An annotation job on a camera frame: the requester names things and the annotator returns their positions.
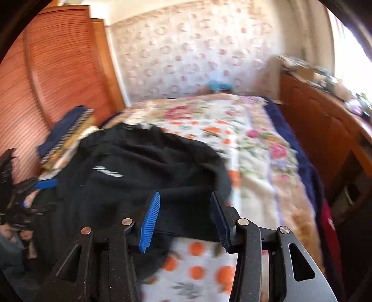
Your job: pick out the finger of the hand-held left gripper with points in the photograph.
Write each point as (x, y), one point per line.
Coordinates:
(46, 183)
(42, 208)

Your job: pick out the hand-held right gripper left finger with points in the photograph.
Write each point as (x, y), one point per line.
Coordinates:
(149, 222)

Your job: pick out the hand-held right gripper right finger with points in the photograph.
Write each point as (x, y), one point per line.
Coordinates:
(218, 220)

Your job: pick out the black garment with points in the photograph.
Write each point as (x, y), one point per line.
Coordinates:
(130, 162)

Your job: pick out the person's left hand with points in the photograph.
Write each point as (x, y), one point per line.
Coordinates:
(29, 246)

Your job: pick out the olive yellow folded cloth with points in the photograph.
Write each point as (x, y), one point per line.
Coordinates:
(69, 145)

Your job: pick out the stack of folded fabrics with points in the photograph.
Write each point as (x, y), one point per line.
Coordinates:
(58, 130)

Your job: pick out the white folded cloth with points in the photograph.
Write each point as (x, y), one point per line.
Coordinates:
(78, 139)

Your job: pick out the orange fruit print blanket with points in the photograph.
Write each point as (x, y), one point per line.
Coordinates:
(197, 273)

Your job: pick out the floral plush blanket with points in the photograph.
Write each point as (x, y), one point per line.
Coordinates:
(261, 151)

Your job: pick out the navy blue blanket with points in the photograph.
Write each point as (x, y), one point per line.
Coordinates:
(305, 162)

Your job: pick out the wooden louvered wardrobe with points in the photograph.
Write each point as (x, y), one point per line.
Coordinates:
(58, 72)

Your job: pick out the red cloth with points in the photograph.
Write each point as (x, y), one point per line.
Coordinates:
(330, 232)

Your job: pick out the small blue object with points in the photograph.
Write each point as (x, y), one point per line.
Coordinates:
(221, 86)

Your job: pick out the black round object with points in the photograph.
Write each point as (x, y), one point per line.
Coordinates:
(353, 194)

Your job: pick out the wooden sideboard cabinet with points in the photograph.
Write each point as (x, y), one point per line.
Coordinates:
(319, 122)

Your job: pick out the cardboard box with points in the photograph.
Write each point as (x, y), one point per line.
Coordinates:
(305, 73)

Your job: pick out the pile of papers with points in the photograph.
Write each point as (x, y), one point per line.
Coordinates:
(287, 61)

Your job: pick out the beige container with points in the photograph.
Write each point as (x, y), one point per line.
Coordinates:
(343, 90)

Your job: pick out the bright window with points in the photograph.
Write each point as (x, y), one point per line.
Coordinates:
(351, 52)

